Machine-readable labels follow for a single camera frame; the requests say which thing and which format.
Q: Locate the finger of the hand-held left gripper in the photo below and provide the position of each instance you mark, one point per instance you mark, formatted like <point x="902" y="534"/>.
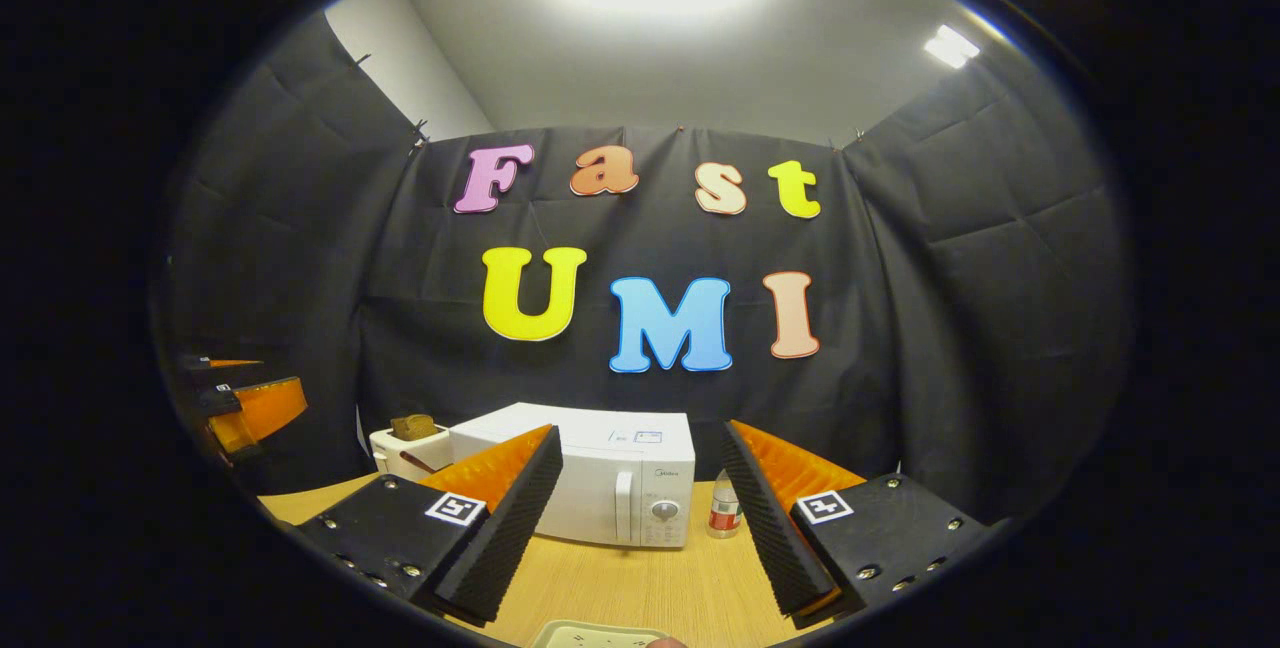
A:
<point x="215" y="365"/>
<point x="265" y="406"/>

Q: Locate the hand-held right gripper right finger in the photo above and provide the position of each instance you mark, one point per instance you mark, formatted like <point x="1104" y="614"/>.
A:
<point x="765" y="538"/>

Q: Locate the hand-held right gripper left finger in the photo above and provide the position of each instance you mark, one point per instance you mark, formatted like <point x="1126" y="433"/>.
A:
<point x="510" y="538"/>

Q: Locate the white microwave oven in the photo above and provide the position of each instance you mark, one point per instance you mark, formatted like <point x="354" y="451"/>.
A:
<point x="600" y="488"/>

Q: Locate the clear bottle with red label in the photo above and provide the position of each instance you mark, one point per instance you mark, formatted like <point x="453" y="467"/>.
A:
<point x="722" y="513"/>

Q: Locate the white toaster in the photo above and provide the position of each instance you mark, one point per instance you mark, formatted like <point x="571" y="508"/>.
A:
<point x="400" y="455"/>

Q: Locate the brown toast slice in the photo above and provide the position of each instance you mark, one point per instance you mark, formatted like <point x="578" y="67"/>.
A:
<point x="413" y="426"/>

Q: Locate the black backdrop cloth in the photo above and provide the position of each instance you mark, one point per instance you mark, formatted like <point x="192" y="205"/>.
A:
<point x="950" y="328"/>

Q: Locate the small ceiling light panel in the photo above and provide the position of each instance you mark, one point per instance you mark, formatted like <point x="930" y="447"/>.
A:
<point x="950" y="46"/>

